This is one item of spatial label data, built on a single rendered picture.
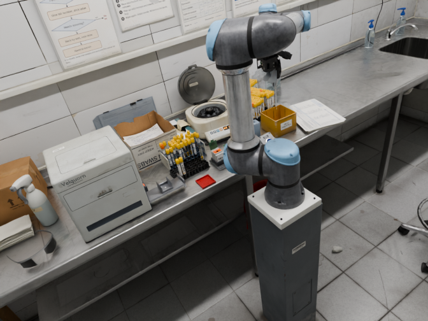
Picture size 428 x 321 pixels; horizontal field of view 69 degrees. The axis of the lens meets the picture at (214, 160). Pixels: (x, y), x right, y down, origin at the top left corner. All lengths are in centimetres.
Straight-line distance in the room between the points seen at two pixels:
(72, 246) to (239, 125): 78
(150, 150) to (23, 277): 71
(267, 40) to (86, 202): 81
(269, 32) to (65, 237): 106
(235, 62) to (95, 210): 73
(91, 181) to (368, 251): 173
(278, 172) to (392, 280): 126
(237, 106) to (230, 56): 16
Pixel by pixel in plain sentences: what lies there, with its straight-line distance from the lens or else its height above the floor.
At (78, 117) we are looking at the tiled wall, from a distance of 176.
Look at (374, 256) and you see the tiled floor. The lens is 225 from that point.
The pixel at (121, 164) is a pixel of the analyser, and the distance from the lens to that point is 117.
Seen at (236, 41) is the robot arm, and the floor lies 150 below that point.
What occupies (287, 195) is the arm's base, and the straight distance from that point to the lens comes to 115.
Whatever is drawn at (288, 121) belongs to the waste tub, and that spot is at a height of 95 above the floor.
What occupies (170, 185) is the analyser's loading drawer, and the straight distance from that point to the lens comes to 135.
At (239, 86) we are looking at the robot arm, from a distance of 100.
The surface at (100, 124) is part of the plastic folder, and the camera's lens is 178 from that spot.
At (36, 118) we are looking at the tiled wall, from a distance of 174.
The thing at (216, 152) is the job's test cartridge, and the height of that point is 95.
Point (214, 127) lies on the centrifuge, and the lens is 164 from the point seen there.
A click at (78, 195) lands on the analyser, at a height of 109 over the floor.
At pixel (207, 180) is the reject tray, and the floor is 88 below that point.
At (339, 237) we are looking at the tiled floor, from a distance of 231.
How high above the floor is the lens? 174
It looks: 35 degrees down
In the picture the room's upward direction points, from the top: 11 degrees counter-clockwise
